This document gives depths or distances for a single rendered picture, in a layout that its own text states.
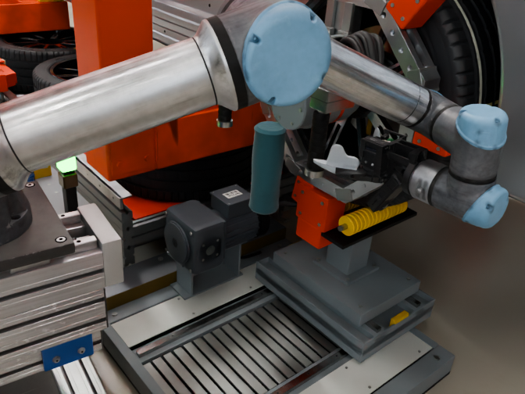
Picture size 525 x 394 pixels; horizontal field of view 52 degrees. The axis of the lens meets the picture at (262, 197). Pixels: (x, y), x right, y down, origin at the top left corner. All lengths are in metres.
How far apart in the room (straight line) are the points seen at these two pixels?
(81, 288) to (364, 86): 0.56
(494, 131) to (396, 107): 0.16
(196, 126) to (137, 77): 1.10
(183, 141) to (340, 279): 0.67
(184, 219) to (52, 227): 0.84
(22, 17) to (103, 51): 1.99
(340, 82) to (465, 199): 0.28
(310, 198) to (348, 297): 0.35
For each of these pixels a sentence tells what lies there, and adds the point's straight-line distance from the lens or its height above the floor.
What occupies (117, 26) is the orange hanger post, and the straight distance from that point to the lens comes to 1.52.
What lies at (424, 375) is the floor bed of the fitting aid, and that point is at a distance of 1.75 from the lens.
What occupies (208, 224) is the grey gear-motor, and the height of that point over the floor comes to 0.40.
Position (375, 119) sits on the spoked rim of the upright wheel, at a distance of 1.47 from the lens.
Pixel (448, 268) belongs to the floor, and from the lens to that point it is 2.38.
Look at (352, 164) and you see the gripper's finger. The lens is 1.05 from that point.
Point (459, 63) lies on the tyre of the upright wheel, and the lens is 1.29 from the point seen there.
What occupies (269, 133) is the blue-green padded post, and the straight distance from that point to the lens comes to 1.45.
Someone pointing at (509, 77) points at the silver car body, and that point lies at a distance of 1.25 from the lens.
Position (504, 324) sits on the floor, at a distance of 2.19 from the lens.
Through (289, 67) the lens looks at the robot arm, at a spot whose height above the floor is 1.11.
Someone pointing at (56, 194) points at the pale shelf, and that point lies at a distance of 1.75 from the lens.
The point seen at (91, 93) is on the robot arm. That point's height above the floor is 1.07.
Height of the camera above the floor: 1.27
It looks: 29 degrees down
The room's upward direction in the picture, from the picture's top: 5 degrees clockwise
